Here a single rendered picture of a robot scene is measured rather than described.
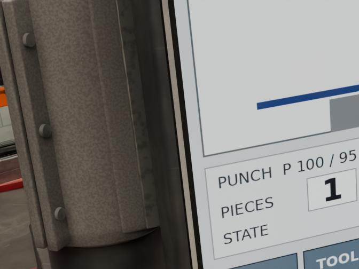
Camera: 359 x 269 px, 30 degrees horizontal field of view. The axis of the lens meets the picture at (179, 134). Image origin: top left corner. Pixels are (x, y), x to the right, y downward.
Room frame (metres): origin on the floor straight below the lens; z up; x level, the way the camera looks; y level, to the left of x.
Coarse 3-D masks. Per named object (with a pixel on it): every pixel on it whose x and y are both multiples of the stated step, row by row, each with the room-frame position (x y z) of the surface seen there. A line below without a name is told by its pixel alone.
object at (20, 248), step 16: (0, 192) 1.47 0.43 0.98; (16, 192) 1.46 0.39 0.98; (0, 208) 1.37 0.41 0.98; (16, 208) 1.36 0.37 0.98; (0, 224) 1.28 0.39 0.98; (16, 224) 1.28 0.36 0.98; (0, 240) 1.21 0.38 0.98; (16, 240) 1.20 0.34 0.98; (0, 256) 1.14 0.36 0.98; (16, 256) 1.13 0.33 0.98; (32, 256) 1.12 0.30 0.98
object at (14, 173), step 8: (0, 144) 2.67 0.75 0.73; (8, 144) 2.63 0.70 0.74; (0, 152) 2.53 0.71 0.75; (8, 152) 2.54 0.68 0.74; (16, 152) 2.47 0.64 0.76; (0, 160) 2.30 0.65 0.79; (8, 160) 2.31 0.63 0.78; (16, 160) 2.32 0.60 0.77; (0, 168) 2.29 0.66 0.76; (8, 168) 2.30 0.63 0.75; (16, 168) 2.32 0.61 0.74; (0, 176) 2.29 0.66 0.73; (8, 176) 2.30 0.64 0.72; (16, 176) 2.32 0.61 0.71
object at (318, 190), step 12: (312, 180) 0.36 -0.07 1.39; (324, 180) 0.36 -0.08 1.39; (336, 180) 0.36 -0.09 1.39; (348, 180) 0.36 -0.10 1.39; (312, 192) 0.36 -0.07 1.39; (324, 192) 0.36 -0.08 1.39; (336, 192) 0.36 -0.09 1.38; (348, 192) 0.36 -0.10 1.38; (312, 204) 0.36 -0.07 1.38; (324, 204) 0.36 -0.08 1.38; (336, 204) 0.36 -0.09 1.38
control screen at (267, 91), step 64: (192, 0) 0.34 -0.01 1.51; (256, 0) 0.35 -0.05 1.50; (320, 0) 0.36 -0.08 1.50; (192, 64) 0.34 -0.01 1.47; (256, 64) 0.35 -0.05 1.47; (320, 64) 0.36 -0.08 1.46; (192, 128) 0.34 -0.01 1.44; (256, 128) 0.35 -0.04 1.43; (320, 128) 0.36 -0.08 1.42; (256, 192) 0.35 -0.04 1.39; (256, 256) 0.35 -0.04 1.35; (320, 256) 0.36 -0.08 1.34
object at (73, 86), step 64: (0, 0) 0.44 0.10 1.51; (64, 0) 0.44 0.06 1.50; (0, 64) 0.44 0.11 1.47; (64, 64) 0.44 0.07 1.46; (64, 128) 0.44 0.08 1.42; (128, 128) 0.44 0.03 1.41; (64, 192) 0.44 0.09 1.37; (128, 192) 0.44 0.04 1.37; (64, 256) 0.46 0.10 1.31; (128, 256) 0.45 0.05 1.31
